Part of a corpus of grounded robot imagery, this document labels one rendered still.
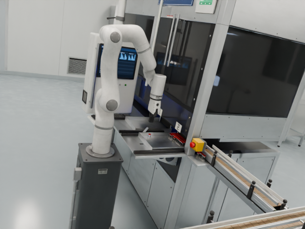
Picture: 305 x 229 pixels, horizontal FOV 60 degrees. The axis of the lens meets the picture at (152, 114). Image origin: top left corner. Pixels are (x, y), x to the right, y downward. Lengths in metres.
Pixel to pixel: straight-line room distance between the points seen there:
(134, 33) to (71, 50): 5.57
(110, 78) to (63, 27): 5.50
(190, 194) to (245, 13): 1.37
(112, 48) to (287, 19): 1.26
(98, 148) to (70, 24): 5.53
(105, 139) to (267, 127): 1.34
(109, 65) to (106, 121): 0.35
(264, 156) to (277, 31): 1.06
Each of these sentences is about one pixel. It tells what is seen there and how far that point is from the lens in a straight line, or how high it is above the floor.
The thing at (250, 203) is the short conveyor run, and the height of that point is 0.87.
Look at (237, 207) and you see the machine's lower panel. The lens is 2.67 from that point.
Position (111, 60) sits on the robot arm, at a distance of 1.57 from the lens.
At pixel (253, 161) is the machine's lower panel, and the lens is 2.45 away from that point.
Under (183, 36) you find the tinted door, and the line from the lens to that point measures 2.15.
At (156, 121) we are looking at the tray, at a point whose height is 0.88.
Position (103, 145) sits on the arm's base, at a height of 0.94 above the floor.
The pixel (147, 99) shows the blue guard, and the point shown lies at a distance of 2.58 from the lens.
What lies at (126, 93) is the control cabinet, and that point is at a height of 1.02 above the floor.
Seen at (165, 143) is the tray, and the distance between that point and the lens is 2.05.
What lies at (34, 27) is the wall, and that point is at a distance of 7.00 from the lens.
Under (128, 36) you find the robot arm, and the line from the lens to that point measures 1.61.
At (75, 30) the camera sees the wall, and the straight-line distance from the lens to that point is 7.07.
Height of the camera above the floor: 1.70
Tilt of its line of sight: 18 degrees down
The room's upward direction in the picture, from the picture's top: 12 degrees clockwise
